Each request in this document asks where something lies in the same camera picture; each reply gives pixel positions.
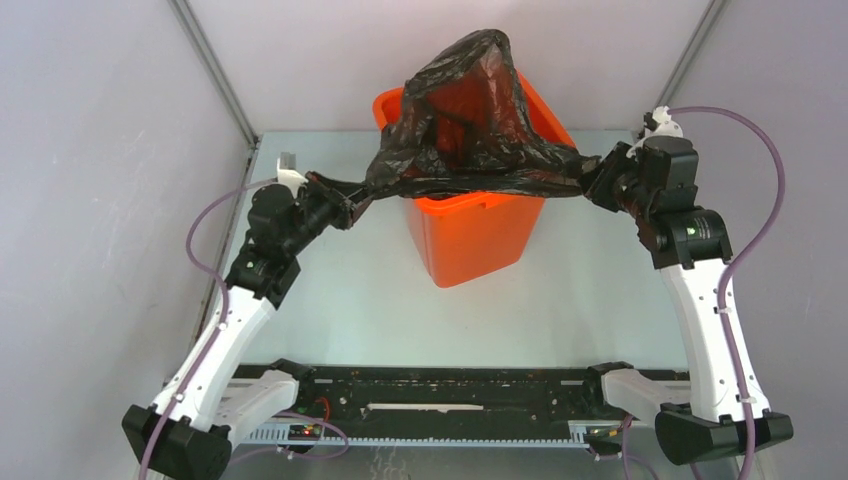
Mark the orange plastic trash bin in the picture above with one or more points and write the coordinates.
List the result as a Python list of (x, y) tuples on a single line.
[(463, 237)]

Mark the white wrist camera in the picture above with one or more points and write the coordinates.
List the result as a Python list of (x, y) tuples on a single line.
[(658, 122), (286, 172)]

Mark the black plastic trash bag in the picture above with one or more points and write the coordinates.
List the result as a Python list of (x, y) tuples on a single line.
[(464, 126)]

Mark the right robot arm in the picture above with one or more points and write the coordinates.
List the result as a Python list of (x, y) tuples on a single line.
[(725, 413)]

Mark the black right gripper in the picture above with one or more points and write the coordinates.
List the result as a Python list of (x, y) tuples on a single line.
[(598, 190)]

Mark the small electronics board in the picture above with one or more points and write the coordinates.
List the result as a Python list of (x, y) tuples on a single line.
[(304, 433)]

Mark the left aluminium corner post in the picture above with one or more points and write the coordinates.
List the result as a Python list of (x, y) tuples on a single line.
[(204, 50)]

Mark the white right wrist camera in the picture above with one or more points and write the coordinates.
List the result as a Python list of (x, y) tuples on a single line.
[(658, 122)]

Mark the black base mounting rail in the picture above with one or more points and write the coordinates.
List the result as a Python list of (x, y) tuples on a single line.
[(476, 403)]

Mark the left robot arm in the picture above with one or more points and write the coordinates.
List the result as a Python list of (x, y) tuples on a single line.
[(191, 428)]

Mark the grey slotted cable duct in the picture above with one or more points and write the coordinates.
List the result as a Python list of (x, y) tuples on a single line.
[(577, 436)]

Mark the right aluminium corner post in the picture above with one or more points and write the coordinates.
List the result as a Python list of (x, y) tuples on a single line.
[(700, 35)]

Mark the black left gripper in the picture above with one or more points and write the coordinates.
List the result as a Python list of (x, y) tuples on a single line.
[(336, 194)]

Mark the aluminium corner post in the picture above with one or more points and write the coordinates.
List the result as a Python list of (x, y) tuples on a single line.
[(700, 35), (204, 50)]

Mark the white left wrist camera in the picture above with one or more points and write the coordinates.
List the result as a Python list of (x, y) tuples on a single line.
[(286, 172)]

